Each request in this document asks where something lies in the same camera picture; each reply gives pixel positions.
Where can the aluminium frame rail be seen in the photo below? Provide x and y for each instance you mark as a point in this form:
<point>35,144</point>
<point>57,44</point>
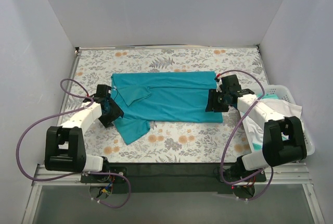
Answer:
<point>295,173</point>

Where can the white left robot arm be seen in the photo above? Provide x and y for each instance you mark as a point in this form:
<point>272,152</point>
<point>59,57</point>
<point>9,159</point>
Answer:
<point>65,148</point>

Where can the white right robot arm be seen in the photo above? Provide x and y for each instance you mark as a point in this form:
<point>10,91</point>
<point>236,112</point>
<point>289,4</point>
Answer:
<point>283,137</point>

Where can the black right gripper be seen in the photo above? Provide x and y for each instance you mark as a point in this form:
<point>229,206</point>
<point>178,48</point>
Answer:
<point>213,100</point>

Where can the white plastic laundry basket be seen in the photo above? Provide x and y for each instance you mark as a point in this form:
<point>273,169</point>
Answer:
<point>282,92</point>

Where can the white t-shirt in basket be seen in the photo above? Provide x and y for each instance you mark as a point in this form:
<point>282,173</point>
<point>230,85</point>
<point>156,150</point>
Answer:
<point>279,105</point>

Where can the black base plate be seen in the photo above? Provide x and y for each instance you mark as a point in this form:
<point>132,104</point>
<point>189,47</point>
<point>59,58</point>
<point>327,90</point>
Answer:
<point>177,177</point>

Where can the mint green shirt in basket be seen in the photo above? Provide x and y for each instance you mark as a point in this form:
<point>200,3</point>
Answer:
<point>257,139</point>

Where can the teal t-shirt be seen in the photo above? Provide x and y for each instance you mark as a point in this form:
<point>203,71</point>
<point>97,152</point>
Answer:
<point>161,97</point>

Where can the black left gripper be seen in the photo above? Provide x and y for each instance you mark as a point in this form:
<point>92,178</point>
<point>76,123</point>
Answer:
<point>112,114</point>

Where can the floral patterned table mat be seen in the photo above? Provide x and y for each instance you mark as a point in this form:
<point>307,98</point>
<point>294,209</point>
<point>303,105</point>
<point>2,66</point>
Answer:
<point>180,142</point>

